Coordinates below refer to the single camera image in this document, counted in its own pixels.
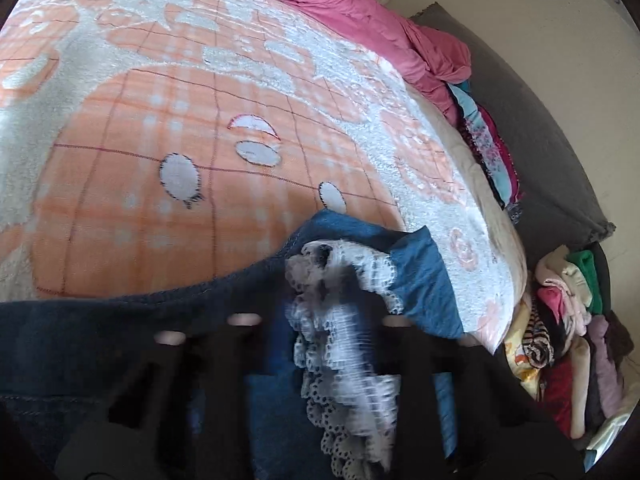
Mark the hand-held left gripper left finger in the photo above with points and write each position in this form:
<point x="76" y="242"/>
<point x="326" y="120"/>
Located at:
<point x="235" y="352"/>

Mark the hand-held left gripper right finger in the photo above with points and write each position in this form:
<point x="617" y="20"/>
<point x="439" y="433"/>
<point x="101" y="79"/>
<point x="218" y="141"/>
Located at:
<point x="415" y="355"/>

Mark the blue garment with white lace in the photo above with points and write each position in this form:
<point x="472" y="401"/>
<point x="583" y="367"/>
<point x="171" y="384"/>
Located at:
<point x="420" y="280"/>

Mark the beige bed sheet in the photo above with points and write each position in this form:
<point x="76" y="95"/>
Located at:
<point x="511" y="255"/>

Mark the pile of mixed clothes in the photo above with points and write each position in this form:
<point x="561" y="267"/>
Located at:
<point x="565" y="310"/>

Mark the magenta pillow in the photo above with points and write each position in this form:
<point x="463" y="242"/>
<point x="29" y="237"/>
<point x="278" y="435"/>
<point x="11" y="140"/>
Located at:
<point x="509" y="170"/>

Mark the folded colourful clothes stack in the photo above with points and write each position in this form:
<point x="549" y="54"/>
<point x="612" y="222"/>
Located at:
<point x="486" y="142"/>

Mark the orange white printed blanket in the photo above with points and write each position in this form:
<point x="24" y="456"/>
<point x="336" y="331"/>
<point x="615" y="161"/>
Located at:
<point x="200" y="110"/>

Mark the pink duvet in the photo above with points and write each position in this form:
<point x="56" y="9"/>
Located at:
<point x="350" y="15"/>

